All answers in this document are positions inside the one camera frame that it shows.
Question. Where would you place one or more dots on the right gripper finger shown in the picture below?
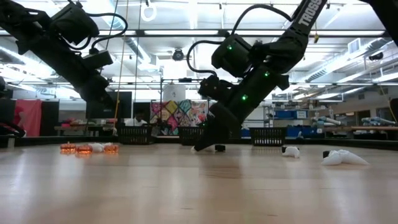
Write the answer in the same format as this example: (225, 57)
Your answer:
(217, 127)

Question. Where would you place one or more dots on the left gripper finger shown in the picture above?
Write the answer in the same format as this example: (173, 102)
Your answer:
(105, 99)

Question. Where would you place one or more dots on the orange plastic pumpkin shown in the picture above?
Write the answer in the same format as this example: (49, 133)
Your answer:
(84, 149)
(68, 147)
(111, 149)

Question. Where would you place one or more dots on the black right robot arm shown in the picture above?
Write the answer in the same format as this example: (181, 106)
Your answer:
(298, 40)

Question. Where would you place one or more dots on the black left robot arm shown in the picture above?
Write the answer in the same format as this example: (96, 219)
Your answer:
(18, 25)

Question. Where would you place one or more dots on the black plastic basket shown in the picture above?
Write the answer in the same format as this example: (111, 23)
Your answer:
(268, 136)
(188, 136)
(134, 135)

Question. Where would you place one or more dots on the wooden side table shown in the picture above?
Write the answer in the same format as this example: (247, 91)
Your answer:
(77, 127)

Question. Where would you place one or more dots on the colourful quilt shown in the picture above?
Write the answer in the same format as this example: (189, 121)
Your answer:
(177, 112)

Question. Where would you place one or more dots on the blue storage bin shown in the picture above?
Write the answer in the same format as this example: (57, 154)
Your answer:
(290, 114)

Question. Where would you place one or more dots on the white sign board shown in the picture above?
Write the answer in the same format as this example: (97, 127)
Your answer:
(174, 92)

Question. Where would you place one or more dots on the blue crate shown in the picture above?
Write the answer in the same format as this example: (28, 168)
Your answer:
(298, 132)

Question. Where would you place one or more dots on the black metal stand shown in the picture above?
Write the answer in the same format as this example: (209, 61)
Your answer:
(174, 80)

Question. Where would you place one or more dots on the red cloth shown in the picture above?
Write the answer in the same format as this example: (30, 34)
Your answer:
(28, 118)

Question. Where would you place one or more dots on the pale grey tube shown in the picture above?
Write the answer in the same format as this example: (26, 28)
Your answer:
(326, 120)
(377, 120)

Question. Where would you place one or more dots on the ceiling spot lamp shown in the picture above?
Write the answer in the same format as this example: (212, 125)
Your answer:
(178, 54)
(376, 56)

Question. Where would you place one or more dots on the white air vent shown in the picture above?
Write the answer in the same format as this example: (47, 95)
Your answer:
(354, 46)

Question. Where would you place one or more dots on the wooden workbench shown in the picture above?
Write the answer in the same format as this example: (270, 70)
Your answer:
(360, 128)

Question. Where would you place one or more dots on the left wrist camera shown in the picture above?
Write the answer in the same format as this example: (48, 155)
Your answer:
(99, 59)

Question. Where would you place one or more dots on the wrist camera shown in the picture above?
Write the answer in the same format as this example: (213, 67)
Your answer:
(99, 59)
(216, 88)

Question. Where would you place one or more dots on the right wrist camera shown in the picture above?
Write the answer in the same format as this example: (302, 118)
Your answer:
(216, 88)

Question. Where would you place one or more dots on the grey bracket post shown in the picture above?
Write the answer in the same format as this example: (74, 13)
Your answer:
(300, 134)

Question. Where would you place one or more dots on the black aluminium table frame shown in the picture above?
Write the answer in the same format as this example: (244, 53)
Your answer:
(342, 142)

